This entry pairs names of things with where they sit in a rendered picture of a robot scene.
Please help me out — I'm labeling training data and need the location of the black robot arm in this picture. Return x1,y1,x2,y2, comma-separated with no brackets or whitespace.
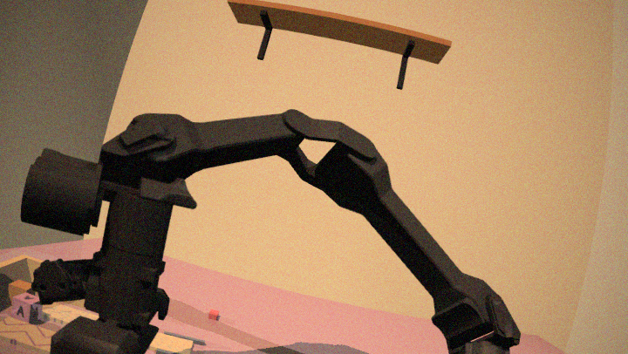
20,109,521,354

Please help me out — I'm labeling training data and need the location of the tan flat strip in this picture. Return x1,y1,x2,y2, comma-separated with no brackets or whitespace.
148,332,193,354

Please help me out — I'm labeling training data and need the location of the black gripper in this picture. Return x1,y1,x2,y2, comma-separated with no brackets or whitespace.
50,241,170,354

